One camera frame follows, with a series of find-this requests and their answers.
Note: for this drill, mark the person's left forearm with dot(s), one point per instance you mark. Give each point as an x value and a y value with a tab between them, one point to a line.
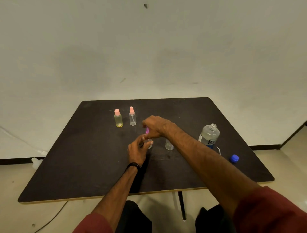
120	192

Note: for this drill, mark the person's right forearm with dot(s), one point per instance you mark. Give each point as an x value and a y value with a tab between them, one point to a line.
206	165

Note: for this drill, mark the black metal table leg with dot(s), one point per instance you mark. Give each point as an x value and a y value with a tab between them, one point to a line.
181	204

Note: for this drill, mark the person's right red sleeve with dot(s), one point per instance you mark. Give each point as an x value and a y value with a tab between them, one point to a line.
271	211

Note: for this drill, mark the blue bottle cap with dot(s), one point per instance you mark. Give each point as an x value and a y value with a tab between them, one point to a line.
234	158

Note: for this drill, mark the person's right fingers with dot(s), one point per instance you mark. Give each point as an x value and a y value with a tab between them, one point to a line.
151	123

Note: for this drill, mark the thin white tube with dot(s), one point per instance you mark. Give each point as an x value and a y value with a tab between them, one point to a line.
219	150

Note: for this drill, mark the person's left thumb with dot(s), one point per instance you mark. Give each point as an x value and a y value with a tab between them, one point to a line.
147	145

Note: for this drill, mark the white power adapter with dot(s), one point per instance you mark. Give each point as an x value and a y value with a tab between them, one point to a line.
36	163

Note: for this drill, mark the small clear plastic bottle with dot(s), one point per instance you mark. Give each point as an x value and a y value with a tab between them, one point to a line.
169	145
150	145

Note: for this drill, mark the person's right hand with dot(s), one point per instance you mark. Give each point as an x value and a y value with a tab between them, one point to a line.
159	126

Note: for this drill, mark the person's left hand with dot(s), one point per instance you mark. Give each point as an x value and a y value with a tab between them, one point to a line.
135	153

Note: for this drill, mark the large clear water bottle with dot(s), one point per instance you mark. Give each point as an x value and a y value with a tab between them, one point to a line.
209	136

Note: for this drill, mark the yellow bottle with pink cap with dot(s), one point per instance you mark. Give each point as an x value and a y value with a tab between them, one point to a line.
118	120

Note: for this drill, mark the black trousers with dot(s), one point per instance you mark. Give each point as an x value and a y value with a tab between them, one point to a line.
134	220

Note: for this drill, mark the person's left red sleeve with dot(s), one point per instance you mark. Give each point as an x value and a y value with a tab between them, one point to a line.
93	224

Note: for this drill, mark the person's red sleeve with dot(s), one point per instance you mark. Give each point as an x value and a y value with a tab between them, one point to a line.
271	211
93	224

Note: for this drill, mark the black wristband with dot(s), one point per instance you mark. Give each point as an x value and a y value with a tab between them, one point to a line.
133	165

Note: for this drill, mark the clear spray bottle pink top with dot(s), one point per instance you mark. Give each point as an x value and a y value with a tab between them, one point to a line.
132	118

